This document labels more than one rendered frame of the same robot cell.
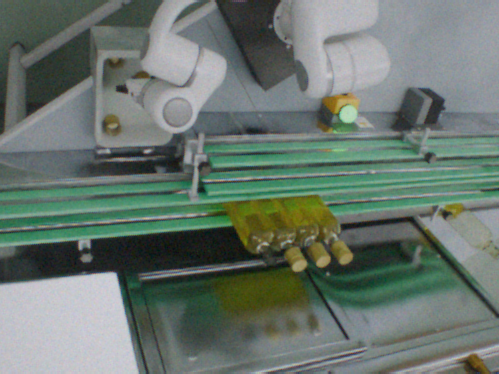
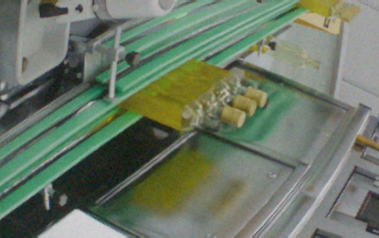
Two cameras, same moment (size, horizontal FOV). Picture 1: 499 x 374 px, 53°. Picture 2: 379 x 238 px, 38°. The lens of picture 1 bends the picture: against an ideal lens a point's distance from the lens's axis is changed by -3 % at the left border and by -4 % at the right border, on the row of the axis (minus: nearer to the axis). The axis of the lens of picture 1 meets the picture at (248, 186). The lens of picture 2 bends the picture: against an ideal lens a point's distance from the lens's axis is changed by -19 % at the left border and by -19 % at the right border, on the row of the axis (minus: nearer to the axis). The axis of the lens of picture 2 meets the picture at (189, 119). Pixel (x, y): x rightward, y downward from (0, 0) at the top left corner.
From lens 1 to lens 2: 0.67 m
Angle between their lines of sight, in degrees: 31
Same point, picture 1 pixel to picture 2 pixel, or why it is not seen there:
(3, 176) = not seen: outside the picture
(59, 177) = (3, 131)
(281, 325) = (245, 184)
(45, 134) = not seen: outside the picture
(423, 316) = (313, 131)
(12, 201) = not seen: outside the picture
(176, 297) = (145, 206)
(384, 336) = (304, 157)
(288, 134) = not seen: hidden behind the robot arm
